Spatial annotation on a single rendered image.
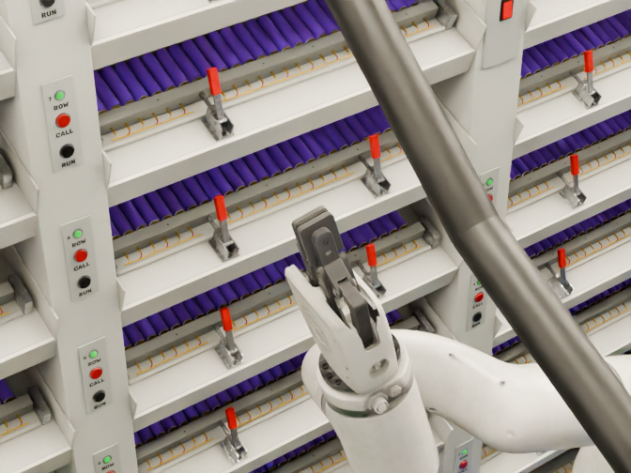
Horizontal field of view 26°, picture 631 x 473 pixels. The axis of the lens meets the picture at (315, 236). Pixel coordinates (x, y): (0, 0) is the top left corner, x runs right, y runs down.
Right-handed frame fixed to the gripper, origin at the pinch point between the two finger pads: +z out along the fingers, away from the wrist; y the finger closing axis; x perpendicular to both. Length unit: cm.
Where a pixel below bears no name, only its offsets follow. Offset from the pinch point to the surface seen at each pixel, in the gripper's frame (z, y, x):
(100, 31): -7, 58, -1
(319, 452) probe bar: -108, 73, 8
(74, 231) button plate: -30, 57, -14
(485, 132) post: -58, 67, 49
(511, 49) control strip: -45, 67, 56
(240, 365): -70, 62, 0
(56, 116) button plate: -13, 56, -10
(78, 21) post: -4, 56, -3
